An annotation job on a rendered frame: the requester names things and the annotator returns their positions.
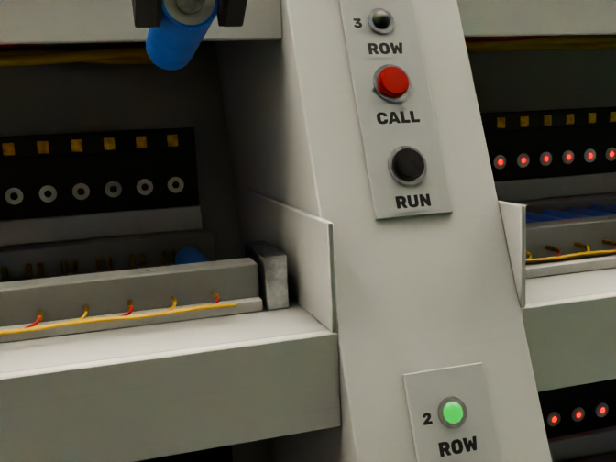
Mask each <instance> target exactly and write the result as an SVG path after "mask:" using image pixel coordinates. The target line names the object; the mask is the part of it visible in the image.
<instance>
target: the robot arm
mask: <svg viewBox="0 0 616 462"><path fill-rule="evenodd" d="M247 2H248V0H218V4H219V8H218V12H217V20H218V25H219V27H242V26H243V23H244V18H245V13H246V8H247ZM132 7H133V15H134V23H135V27H136V28H154V27H156V28H159V27H160V21H161V9H162V0H132Z"/></svg>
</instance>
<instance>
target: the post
mask: <svg viewBox="0 0 616 462"><path fill-rule="evenodd" d="M412 4H413V9H414V14H415V18H416V23H417V27H418V33H419V38H420V42H421V47H422V52H423V61H424V66H425V70H426V75H427V80H428V85H429V90H430V95H431V99H432V104H433V109H434V118H435V122H436V127H437V132H438V136H439V142H440V147H441V151H442V156H443V161H444V165H445V175H446V179H447V184H448V189H449V194H450V199H451V204H452V208H453V213H449V214H429V215H419V216H409V217H399V218H389V219H379V220H377V219H376V216H375V211H374V205H373V200H372V194H371V189H370V184H369V174H368V168H367V162H366V157H365V152H364V147H363V141H362V136H361V130H360V124H359V120H358V110H357V104H356V98H355V93H354V87H353V83H352V77H351V71H350V66H349V60H348V55H347V45H346V40H345V34H344V29H343V23H342V18H341V13H340V7H339V2H338V0H280V5H281V23H282V39H280V40H228V41H216V42H215V47H216V55H217V61H218V69H219V76H220V83H221V90H222V96H223V104H224V110H225V124H226V131H227V138H228V145H229V152H230V159H231V166H232V172H233V180H234V187H235V194H236V207H237V214H238V221H239V228H240V235H241V242H242V249H243V256H244V257H245V244H244V243H245V235H244V219H243V204H242V190H241V189H242V188H246V189H248V190H250V191H252V192H255V193H259V194H262V195H264V196H267V197H269V198H271V199H273V200H276V201H278V202H281V203H283V204H287V205H289V206H292V207H294V208H297V209H299V210H302V211H304V212H306V213H308V214H311V215H315V216H317V217H320V218H322V219H324V220H327V221H329V222H332V223H333V224H334V243H335V286H336V309H337V333H338V355H339V377H340V400H341V422H342V424H341V425H340V426H337V427H332V428H326V429H321V430H316V431H311V432H305V433H299V434H290V435H285V436H279V437H273V438H269V439H268V444H269V457H270V462H417V457H416V452H415V446H414V441H413V431H412V426H411V420H410V414H409V409H408V403H407V398H406V393H405V388H404V382H403V376H402V375H403V374H409V373H414V372H421V371H427V370H433V369H443V368H450V367H455V366H462V365H467V364H474V363H479V362H482V365H483V369H484V374H485V379H486V383H487V389H488V394H489V402H490V407H491V411H492V417H493V422H494V426H495V431H496V436H497V440H498V446H499V450H500V459H501V462H552V458H551V455H550V450H549V445H548V441H547V436H546V431H545V424H544V419H543V415H542V410H541V405H540V402H539V397H538V392H537V388H536V383H535V378H534V371H533V366H532V361H531V357H530V352H529V348H528V344H527V339H526V334H525V330H524V325H523V318H522V313H521V308H520V304H519V299H518V295H517V291H516V286H515V281H514V277H513V272H512V264H511V260H510V255H509V250H508V246H507V241H506V237H505V233H504V228H503V223H502V219H501V211H500V207H499V202H498V197H497V193H496V188H495V184H494V180H493V175H492V170H491V166H490V158H489V153H488V149H487V144H486V139H485V135H484V131H483V126H482V122H481V117H480V112H479V105H478V100H477V96H476V91H475V86H474V82H473V78H472V73H471V69H470V64H469V59H468V52H467V47H466V42H465V38H464V33H463V28H462V24H461V20H460V15H459V11H458V6H457V0H412Z"/></svg>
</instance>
